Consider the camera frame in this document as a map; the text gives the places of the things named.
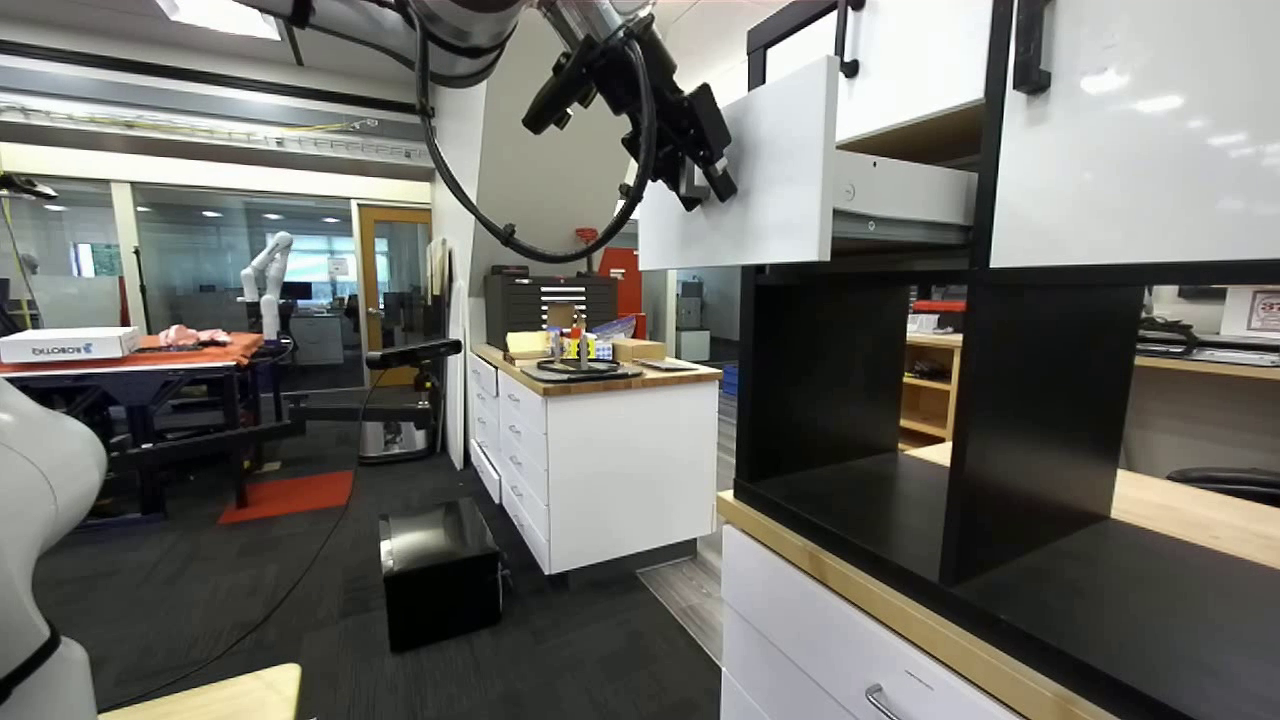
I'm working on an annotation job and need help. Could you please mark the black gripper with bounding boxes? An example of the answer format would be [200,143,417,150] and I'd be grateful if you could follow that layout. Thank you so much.
[582,12,743,218]

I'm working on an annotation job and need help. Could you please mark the white drawer with silver handle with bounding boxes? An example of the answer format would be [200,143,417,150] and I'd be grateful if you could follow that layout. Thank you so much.
[636,54,985,274]

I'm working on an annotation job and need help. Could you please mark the colourful small objects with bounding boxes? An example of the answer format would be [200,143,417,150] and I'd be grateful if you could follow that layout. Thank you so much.
[552,322,599,368]

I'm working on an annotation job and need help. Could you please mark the black tool chest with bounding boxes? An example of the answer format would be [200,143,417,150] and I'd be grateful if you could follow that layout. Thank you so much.
[480,263,619,355]

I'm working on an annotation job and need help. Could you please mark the white island cabinet wooden top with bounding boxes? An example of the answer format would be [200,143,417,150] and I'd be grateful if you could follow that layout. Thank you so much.
[465,339,723,581]

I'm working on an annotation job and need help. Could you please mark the wooden shelf unit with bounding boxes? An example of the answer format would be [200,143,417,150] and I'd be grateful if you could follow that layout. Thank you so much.
[897,327,969,447]

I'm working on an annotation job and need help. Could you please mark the black metal stand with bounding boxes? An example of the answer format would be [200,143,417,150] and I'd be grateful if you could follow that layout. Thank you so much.
[288,337,468,463]

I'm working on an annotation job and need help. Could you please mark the white base cabinet wooden top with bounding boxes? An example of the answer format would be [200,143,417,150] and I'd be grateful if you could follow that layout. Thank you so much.
[714,488,1280,720]

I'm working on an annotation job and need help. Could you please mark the black box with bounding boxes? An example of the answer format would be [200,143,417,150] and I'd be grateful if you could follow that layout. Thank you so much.
[377,497,509,657]

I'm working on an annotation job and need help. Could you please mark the wooden counter with clutter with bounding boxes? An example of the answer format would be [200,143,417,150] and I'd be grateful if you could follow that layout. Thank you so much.
[1132,281,1280,387]

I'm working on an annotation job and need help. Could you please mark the red floor mat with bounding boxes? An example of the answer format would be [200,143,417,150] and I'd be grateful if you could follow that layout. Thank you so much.
[217,463,358,533]

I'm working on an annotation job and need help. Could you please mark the red topped black table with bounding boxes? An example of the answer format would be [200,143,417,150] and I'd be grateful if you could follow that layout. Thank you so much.
[0,327,305,524]

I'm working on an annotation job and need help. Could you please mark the flat white box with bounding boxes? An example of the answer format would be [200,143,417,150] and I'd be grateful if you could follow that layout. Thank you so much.
[0,324,138,372]

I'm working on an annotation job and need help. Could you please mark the light wooden table corner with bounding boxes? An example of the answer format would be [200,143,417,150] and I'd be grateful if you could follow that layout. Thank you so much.
[95,659,309,720]

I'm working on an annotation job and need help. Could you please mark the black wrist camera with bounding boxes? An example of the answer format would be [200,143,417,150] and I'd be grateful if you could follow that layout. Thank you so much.
[514,43,599,142]

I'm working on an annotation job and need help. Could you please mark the white drawer with black handle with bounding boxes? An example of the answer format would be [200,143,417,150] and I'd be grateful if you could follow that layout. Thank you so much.
[826,0,1000,150]

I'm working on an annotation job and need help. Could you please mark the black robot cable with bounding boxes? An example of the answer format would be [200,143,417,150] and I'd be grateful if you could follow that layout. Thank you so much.
[410,0,660,268]

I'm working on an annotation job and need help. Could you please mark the wooden door frame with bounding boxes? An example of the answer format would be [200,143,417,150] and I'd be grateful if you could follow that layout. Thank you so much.
[346,199,438,360]

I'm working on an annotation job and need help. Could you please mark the black shelf cabinet frame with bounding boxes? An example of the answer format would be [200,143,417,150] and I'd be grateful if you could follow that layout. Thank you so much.
[732,0,1280,720]

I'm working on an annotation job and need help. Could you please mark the white cabinet door black handle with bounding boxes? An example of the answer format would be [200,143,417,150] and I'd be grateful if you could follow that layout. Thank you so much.
[986,0,1280,274]

